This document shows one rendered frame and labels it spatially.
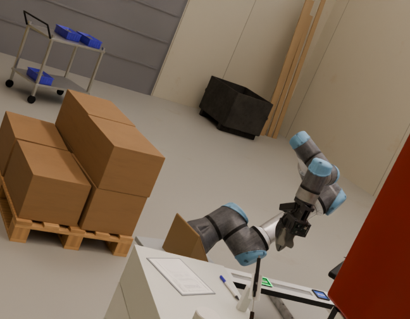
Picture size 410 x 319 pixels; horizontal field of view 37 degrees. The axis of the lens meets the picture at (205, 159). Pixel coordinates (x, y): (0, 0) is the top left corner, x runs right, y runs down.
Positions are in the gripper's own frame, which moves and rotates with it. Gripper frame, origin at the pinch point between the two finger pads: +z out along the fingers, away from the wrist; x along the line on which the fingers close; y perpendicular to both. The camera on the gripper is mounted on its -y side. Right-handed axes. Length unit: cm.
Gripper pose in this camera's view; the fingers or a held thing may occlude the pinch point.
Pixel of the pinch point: (278, 246)
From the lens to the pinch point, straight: 221.9
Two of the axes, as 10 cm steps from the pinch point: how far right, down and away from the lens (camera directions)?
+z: -3.8, 8.9, 2.4
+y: 2.8, 3.6, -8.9
